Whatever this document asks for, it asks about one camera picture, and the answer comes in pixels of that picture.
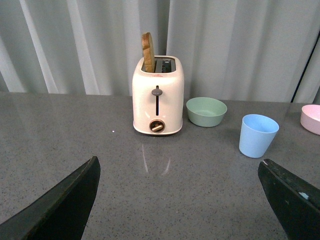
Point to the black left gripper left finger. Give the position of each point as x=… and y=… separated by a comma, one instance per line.
x=62, y=212

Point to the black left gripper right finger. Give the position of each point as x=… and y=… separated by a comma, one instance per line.
x=295, y=202

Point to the light blue cup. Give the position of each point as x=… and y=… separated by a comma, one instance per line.
x=256, y=134

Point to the pink bowl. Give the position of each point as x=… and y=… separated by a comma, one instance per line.
x=310, y=118

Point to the green bowl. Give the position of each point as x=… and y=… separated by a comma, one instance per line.
x=205, y=111

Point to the grey white curtain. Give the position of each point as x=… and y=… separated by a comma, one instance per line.
x=251, y=50

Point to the cream white toaster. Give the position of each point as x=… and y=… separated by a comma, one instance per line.
x=158, y=97

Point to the toasted bread slice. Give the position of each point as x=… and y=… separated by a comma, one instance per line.
x=148, y=52

